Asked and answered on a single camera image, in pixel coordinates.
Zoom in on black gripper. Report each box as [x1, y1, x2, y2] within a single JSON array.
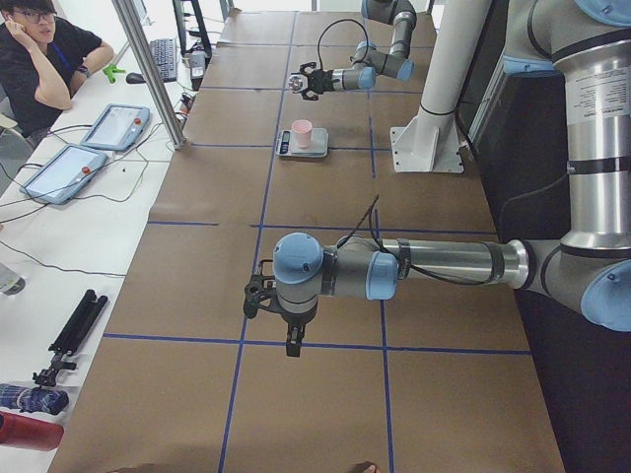
[[278, 298, 318, 358], [300, 61, 335, 101]]

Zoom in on pink plastic cup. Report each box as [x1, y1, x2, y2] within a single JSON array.
[[291, 119, 313, 150]]

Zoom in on glass sauce dispenser bottle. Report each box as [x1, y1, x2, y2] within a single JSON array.
[[287, 74, 309, 94]]

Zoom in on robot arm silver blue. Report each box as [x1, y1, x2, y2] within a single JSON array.
[[244, 1, 630, 357], [287, 1, 417, 101]]

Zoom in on grey digital kitchen scale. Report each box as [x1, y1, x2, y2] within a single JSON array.
[[275, 128, 329, 159]]

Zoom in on white support column with base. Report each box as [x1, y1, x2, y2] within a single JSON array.
[[390, 0, 492, 173]]

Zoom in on black keyboard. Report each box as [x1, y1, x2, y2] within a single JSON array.
[[149, 38, 177, 82]]

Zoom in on black computer mouse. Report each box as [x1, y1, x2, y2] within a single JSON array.
[[125, 73, 145, 85]]

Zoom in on upper blue teach pendant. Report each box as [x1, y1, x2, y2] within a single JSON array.
[[81, 103, 151, 152]]

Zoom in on blue teach pendant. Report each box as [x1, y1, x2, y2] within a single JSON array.
[[81, 103, 151, 152], [21, 144, 107, 205]]

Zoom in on green plastic clamp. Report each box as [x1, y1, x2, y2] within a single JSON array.
[[103, 63, 126, 84]]

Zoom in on black folded tripod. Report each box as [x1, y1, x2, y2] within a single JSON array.
[[33, 289, 108, 387]]

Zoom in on lower blue teach pendant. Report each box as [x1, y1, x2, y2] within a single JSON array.
[[21, 144, 107, 205]]

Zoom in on seated person in black shirt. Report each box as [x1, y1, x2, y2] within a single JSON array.
[[1, 1, 113, 139]]

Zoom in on blue folded umbrella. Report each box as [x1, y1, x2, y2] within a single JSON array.
[[1, 383, 69, 415]]

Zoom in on clear water bottle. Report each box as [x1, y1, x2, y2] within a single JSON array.
[[0, 263, 26, 296]]

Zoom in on red water bottle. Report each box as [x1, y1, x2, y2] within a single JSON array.
[[1, 412, 64, 451]]

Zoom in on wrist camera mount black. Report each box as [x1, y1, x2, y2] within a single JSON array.
[[243, 259, 276, 319]]

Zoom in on aluminium frame post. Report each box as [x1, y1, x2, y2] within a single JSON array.
[[112, 0, 185, 150]]

